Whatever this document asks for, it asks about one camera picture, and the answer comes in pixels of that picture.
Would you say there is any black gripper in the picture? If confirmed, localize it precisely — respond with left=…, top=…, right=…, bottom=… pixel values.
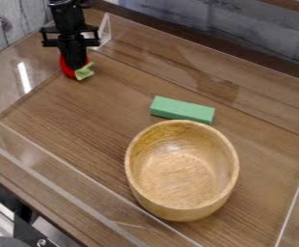
left=41, top=24, right=101, bottom=69

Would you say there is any red plush strawberry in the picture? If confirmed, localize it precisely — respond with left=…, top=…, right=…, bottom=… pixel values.
left=59, top=56, right=94, bottom=81

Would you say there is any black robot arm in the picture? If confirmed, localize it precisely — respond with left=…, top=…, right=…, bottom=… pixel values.
left=41, top=0, right=101, bottom=70

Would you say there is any green foam block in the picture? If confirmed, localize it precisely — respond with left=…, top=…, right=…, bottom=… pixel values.
left=150, top=96, right=216, bottom=124

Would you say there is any wooden bowl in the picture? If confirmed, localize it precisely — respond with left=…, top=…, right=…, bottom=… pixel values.
left=125, top=120, right=241, bottom=222

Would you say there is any clear acrylic corner bracket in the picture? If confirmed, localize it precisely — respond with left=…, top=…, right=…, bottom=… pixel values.
left=93, top=14, right=113, bottom=50

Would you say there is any clear acrylic tray wall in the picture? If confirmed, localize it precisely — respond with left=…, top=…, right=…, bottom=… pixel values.
left=0, top=111, right=205, bottom=247

